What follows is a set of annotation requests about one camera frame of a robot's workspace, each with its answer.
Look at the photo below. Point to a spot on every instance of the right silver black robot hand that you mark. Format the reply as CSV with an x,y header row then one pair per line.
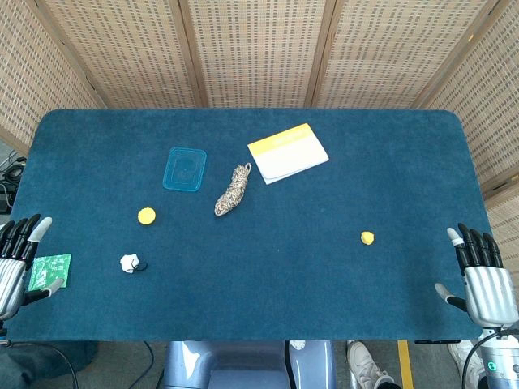
x,y
490,291

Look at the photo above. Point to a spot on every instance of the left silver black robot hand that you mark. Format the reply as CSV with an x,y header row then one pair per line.
x,y
10,279

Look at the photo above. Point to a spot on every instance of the small yellow object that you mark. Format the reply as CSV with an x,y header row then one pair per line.
x,y
367,238

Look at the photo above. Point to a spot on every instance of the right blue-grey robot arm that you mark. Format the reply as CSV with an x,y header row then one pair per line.
x,y
500,364

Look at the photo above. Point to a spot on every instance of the yellow scalloped cap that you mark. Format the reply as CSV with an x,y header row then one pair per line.
x,y
146,216

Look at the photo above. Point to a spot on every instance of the green printed packet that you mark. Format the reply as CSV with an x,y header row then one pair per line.
x,y
48,269

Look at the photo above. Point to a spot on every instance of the white sneaker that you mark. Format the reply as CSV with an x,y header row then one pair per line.
x,y
462,360
365,362

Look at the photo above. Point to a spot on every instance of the yellow floor tape strip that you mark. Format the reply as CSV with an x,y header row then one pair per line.
x,y
405,364

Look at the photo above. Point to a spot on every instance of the woven bamboo screen panel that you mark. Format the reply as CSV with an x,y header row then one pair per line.
x,y
24,81
121,48
494,101
259,52
397,48

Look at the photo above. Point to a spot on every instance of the blue transparent plastic lid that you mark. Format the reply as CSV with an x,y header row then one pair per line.
x,y
185,168

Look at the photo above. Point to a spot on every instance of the blue carpet table mat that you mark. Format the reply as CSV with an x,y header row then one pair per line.
x,y
259,263

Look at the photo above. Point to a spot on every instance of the yellow and white notebook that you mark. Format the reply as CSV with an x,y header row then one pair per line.
x,y
288,154

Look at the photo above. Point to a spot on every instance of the blue-grey robot torso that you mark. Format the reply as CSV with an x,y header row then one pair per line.
x,y
243,364

